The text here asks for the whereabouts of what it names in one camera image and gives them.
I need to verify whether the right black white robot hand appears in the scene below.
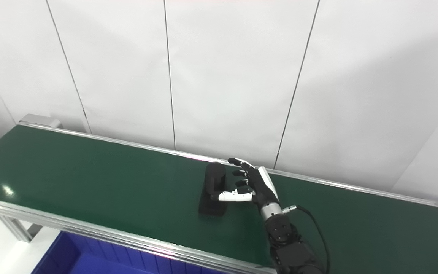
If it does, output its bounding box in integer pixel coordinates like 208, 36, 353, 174
211, 157, 281, 209

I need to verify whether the black block with cylinder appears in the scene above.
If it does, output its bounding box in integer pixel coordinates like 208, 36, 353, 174
198, 162, 229, 217

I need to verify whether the green conveyor belt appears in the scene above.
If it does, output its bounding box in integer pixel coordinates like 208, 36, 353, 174
0, 121, 438, 274
0, 126, 438, 274

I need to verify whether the blue bin with white parts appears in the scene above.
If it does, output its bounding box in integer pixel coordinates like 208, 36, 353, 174
32, 230, 223, 274

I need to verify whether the grey conveyor motor housing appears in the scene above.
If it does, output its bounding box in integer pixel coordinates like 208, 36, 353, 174
18, 113, 63, 129

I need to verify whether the aluminium conveyor leg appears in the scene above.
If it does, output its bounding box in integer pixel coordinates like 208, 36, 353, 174
0, 213, 43, 243

